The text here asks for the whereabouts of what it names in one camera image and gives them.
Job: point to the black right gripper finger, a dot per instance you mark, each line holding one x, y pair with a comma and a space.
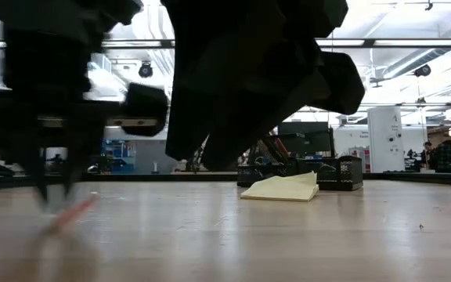
188, 125
233, 149

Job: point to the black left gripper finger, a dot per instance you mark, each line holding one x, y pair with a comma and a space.
39, 172
73, 168

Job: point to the orange pencil with eraser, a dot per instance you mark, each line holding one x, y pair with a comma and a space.
73, 213

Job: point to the yellow sticky note pad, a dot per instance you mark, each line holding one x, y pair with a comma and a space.
280, 190

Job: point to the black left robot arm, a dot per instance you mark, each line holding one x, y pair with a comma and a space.
45, 47

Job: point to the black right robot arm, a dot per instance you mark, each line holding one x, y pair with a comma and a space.
249, 19

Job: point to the black mesh desk organizer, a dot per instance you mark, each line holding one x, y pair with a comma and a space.
343, 172

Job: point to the black ceiling spotlight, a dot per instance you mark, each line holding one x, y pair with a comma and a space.
145, 70
422, 70

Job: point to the blue storage shelf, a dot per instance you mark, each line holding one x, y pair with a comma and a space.
121, 156

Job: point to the dark background monitor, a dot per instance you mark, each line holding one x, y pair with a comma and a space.
307, 129

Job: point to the white pillar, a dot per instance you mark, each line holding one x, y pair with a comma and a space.
385, 141

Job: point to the person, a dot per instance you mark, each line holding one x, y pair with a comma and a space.
428, 154
446, 156

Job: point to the black aluminium table frame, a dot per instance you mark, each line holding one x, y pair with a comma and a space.
131, 178

